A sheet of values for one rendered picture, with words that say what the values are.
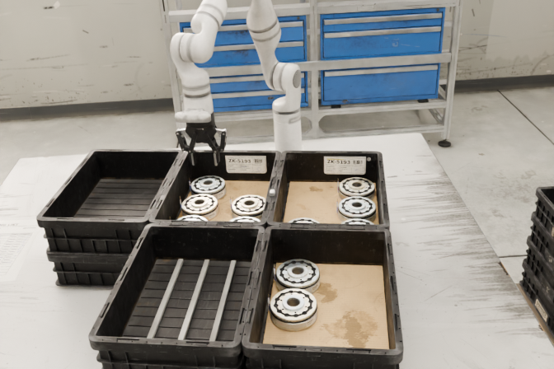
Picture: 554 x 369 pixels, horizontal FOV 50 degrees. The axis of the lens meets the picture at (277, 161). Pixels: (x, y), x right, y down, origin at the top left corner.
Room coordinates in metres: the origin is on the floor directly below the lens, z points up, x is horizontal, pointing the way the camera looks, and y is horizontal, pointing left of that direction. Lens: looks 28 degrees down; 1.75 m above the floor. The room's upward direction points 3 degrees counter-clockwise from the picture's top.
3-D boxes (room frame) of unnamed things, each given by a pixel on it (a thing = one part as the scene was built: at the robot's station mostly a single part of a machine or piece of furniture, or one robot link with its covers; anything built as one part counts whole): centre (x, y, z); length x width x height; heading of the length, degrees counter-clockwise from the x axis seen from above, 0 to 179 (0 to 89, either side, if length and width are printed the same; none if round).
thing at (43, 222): (1.46, 0.46, 0.92); 0.40 x 0.30 x 0.02; 173
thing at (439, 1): (3.38, -0.25, 0.91); 1.70 x 0.10 x 0.05; 92
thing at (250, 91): (3.34, 0.15, 0.60); 0.72 x 0.03 x 0.56; 92
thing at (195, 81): (1.43, 0.20, 1.27); 0.09 x 0.07 x 0.15; 65
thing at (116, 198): (1.46, 0.46, 0.87); 0.40 x 0.30 x 0.11; 173
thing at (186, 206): (1.43, 0.23, 0.86); 0.10 x 0.10 x 0.01
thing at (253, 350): (0.98, -0.09, 0.92); 0.40 x 0.30 x 0.02; 173
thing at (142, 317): (1.02, 0.21, 0.87); 0.40 x 0.30 x 0.11; 173
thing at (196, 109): (1.41, 0.20, 1.18); 0.11 x 0.09 x 0.06; 172
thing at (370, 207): (1.37, -0.21, 0.86); 0.10 x 0.10 x 0.01
